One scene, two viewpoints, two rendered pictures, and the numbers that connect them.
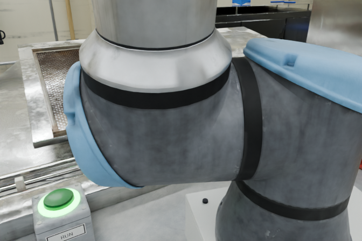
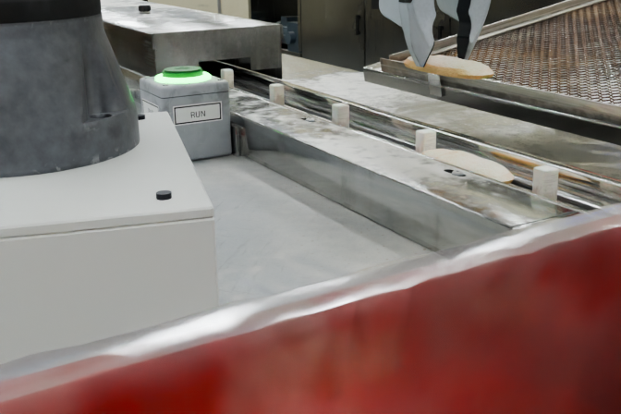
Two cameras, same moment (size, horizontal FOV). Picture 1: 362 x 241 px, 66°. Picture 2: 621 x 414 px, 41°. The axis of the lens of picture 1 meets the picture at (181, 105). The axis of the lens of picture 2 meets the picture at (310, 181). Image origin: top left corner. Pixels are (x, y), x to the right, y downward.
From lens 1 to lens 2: 0.80 m
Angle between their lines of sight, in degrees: 84
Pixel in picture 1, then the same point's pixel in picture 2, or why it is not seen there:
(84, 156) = not seen: outside the picture
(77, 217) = (155, 90)
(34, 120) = not seen: hidden behind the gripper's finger
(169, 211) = (236, 196)
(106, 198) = (253, 141)
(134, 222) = (214, 178)
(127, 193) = (270, 155)
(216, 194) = (155, 123)
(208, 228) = not seen: hidden behind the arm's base
